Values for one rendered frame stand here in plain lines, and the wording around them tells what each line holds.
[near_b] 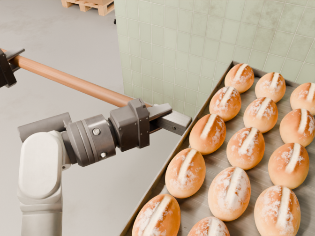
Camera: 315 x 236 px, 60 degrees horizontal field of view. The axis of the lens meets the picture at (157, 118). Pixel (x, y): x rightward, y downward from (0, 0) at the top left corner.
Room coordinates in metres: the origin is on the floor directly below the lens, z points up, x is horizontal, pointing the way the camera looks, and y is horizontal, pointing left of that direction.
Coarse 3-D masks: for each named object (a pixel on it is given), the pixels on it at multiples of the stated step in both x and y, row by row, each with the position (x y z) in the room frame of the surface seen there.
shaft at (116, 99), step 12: (0, 48) 0.66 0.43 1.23; (12, 60) 0.61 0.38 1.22; (24, 60) 0.60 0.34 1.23; (36, 72) 0.57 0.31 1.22; (48, 72) 0.56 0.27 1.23; (60, 72) 0.55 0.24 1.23; (72, 84) 0.51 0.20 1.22; (84, 84) 0.51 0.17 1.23; (96, 96) 0.48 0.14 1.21; (108, 96) 0.47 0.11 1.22; (120, 96) 0.46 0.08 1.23
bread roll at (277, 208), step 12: (264, 192) 0.22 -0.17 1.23; (276, 192) 0.21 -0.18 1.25; (288, 192) 0.21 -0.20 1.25; (264, 204) 0.20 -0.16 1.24; (276, 204) 0.19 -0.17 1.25; (288, 204) 0.19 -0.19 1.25; (264, 216) 0.18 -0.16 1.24; (276, 216) 0.18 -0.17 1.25; (288, 216) 0.17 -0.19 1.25; (264, 228) 0.17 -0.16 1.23; (276, 228) 0.16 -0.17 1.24; (288, 228) 0.16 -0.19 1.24
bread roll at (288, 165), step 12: (288, 144) 0.31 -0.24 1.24; (276, 156) 0.29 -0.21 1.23; (288, 156) 0.28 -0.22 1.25; (300, 156) 0.28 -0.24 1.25; (276, 168) 0.27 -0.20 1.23; (288, 168) 0.26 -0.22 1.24; (300, 168) 0.26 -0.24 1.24; (276, 180) 0.25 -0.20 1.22; (288, 180) 0.25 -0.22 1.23; (300, 180) 0.25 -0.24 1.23
